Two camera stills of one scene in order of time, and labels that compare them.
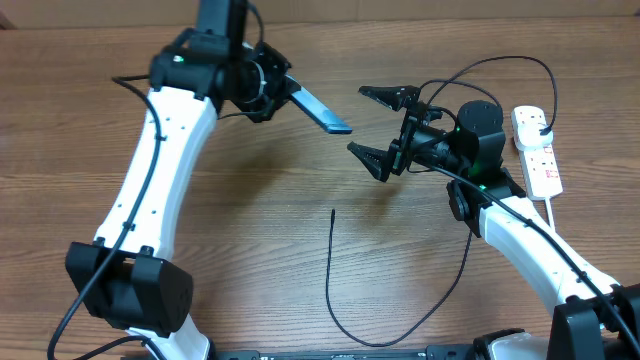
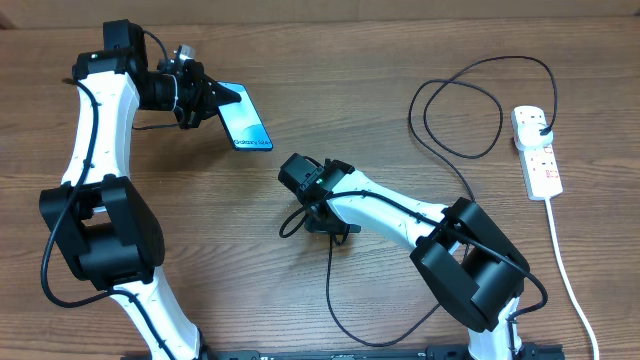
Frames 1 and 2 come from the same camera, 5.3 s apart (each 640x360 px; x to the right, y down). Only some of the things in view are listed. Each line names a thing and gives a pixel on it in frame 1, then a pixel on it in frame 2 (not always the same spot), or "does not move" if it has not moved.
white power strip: [539, 167] does not move
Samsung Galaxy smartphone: [331, 124] -> [243, 123]
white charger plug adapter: [529, 138] does not move
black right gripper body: [420, 142] -> [331, 225]
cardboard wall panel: [59, 14] does not move
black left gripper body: [261, 107] -> [192, 97]
